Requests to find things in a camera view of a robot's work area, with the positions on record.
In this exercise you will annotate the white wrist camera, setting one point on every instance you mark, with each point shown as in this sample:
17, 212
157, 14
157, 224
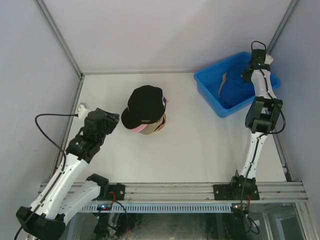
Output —
83, 111
268, 59

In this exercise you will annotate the aluminium front rail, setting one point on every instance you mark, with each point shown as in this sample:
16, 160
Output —
269, 192

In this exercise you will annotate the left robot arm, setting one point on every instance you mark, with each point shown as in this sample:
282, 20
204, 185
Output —
48, 215

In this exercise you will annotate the blue baseball cap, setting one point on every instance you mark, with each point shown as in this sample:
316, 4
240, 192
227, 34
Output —
234, 89

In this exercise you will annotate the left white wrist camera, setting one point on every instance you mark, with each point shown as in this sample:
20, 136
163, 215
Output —
83, 111

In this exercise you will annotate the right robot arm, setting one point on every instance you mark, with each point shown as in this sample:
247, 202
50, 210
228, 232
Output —
261, 118

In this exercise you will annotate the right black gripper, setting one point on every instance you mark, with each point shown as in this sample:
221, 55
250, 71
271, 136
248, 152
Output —
245, 76

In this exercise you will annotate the pink baseball cap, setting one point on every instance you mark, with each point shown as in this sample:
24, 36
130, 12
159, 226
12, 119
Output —
139, 129

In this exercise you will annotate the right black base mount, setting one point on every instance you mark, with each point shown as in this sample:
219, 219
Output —
226, 192

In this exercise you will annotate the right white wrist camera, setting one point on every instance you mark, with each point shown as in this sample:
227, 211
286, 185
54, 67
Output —
268, 59

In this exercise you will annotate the tan baseball cap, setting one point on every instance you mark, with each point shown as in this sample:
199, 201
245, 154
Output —
149, 129

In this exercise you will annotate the purple baseball cap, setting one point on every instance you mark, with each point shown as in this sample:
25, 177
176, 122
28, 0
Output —
164, 102

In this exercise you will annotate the wooden hat stand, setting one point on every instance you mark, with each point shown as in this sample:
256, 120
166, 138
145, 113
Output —
160, 123

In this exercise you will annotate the blue plastic bin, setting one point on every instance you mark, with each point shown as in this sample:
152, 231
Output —
209, 80

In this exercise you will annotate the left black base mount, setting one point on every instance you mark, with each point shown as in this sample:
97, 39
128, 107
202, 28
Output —
116, 191

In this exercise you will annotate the black baseball cap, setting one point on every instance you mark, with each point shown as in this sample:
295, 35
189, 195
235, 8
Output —
144, 107

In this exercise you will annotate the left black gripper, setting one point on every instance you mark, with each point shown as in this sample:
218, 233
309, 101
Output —
112, 119

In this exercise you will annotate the perforated cable tray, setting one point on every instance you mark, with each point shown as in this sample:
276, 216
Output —
152, 208

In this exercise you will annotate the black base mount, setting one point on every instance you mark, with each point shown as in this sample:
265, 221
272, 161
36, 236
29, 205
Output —
226, 192
116, 191

